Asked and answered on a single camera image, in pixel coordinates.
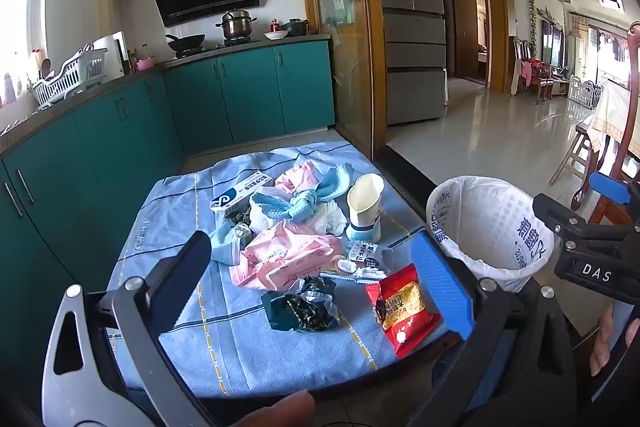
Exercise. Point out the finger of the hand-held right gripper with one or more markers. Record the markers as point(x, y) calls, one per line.
point(570, 219)
point(607, 187)

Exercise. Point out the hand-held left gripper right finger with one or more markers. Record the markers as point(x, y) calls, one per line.
point(442, 287)

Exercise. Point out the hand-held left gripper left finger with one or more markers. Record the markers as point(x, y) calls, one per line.
point(185, 267)

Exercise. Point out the blue face mask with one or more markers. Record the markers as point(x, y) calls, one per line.
point(222, 247)

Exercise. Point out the white bag-lined bin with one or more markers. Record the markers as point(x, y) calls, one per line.
point(480, 217)

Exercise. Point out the white paper cup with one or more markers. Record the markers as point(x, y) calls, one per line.
point(362, 202)

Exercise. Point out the light blue knit cloth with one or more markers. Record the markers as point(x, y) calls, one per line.
point(330, 187)

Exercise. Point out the person's right hand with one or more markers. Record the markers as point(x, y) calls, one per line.
point(600, 342)

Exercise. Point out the person's left hand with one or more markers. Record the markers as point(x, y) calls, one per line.
point(280, 409)

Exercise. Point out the red snack packet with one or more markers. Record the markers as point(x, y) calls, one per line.
point(400, 307)

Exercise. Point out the light wooden stool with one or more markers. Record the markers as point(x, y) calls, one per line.
point(575, 152)

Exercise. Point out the brown wooden chair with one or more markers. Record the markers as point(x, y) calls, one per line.
point(631, 127)

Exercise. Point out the dining table with cloth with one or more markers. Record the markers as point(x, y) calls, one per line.
point(615, 107)

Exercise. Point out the white and black snack packet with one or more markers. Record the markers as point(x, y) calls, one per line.
point(367, 254)

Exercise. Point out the white and blue medicine box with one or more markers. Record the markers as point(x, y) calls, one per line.
point(240, 194)

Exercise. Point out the blue checked tablecloth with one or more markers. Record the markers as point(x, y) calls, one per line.
point(240, 342)

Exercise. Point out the white playpen fence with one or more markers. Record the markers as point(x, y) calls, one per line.
point(585, 92)

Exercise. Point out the large pink wipes packet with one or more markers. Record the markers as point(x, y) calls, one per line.
point(285, 257)

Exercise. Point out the dark green crumpled wrapper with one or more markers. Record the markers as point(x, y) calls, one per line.
point(295, 309)

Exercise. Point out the red wooden armchair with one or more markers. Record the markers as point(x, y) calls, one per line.
point(540, 77)

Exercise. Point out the teal base cabinets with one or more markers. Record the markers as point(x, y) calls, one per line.
point(125, 132)

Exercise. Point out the ceiling air vent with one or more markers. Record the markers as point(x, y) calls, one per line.
point(609, 1)

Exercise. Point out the green artificial vine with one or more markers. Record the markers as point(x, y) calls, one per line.
point(531, 17)

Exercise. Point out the pink container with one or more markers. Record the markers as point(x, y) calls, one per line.
point(145, 64)

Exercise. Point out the black gas stove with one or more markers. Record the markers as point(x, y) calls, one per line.
point(210, 49)

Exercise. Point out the white dish rack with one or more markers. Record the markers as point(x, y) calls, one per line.
point(70, 77)

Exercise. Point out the black wok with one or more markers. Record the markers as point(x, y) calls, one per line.
point(187, 41)

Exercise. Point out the white countertop appliance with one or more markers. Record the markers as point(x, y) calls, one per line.
point(112, 52)

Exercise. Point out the grey refrigerator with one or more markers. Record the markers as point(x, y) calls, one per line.
point(412, 32)

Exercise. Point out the steel stock pot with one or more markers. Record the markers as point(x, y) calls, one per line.
point(237, 26)

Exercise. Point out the white bowl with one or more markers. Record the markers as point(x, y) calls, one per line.
point(276, 35)

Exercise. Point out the small red jar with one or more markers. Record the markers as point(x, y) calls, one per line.
point(274, 26)

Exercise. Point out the black lidded pot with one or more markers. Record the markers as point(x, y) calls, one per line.
point(296, 28)

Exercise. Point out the wood-framed glass door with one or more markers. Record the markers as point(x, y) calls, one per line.
point(367, 32)

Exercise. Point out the kitchen window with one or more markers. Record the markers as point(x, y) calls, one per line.
point(20, 7)

